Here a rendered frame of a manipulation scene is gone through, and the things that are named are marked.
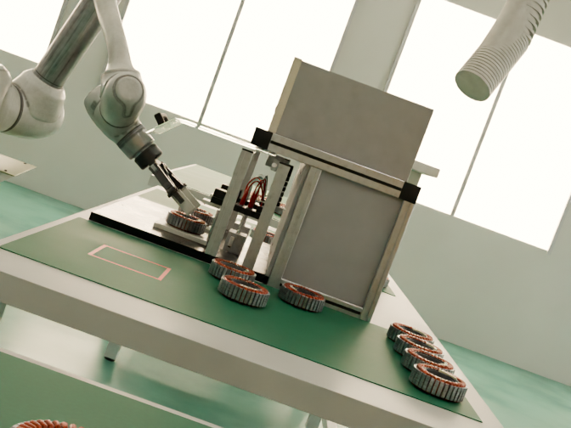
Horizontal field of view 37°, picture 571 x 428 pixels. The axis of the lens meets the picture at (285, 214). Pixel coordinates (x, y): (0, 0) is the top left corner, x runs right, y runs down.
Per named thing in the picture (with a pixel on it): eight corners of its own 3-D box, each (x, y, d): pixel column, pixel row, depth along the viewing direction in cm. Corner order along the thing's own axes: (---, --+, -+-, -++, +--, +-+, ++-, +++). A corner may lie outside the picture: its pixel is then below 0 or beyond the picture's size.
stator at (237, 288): (214, 285, 193) (219, 269, 193) (260, 300, 196) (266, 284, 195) (219, 297, 182) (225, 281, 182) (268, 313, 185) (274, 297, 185)
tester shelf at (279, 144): (250, 143, 216) (256, 126, 215) (259, 143, 283) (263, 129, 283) (415, 204, 217) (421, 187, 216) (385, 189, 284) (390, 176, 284)
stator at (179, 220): (161, 223, 234) (166, 211, 233) (167, 219, 245) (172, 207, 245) (200, 238, 234) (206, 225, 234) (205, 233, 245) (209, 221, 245)
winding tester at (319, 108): (267, 131, 226) (294, 56, 225) (270, 132, 270) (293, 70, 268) (407, 182, 227) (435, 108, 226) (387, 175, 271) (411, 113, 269)
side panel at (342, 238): (266, 285, 219) (310, 166, 216) (266, 284, 222) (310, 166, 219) (370, 323, 219) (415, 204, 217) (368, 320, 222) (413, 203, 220)
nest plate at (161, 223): (152, 226, 232) (154, 222, 232) (161, 221, 247) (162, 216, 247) (205, 245, 232) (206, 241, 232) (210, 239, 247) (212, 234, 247)
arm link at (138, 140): (144, 124, 242) (159, 141, 242) (120, 145, 242) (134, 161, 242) (139, 124, 233) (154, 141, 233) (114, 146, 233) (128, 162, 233)
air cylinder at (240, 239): (222, 249, 236) (228, 230, 236) (223, 245, 244) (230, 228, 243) (239, 256, 236) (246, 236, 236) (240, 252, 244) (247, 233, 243)
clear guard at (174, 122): (145, 132, 217) (153, 109, 216) (159, 133, 241) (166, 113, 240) (268, 177, 218) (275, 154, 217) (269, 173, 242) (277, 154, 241)
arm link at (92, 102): (111, 151, 240) (119, 137, 228) (74, 109, 239) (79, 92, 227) (141, 128, 244) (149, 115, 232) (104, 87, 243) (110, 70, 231)
